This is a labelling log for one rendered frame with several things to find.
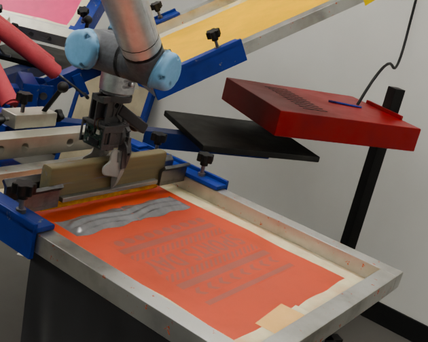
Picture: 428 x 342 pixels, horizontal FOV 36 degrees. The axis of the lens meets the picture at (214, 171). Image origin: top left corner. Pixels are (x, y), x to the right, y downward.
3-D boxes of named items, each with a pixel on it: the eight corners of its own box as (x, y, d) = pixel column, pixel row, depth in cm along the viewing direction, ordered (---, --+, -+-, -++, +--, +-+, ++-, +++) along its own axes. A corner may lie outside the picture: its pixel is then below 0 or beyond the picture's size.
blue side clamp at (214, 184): (223, 206, 167) (229, 180, 164) (211, 209, 163) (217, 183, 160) (138, 165, 182) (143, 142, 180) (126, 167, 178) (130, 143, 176)
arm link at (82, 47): (111, 38, 119) (144, 38, 128) (63, 23, 123) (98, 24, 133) (104, 79, 121) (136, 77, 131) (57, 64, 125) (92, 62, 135)
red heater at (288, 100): (345, 119, 285) (353, 92, 281) (412, 155, 246) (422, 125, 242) (220, 102, 259) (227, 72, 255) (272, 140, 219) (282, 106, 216)
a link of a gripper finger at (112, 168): (95, 191, 142) (96, 148, 140) (115, 186, 147) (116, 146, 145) (105, 193, 140) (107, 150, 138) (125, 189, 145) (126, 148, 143)
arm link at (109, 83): (119, 68, 143) (146, 79, 139) (115, 88, 144) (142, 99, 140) (94, 68, 137) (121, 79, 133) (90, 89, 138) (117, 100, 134)
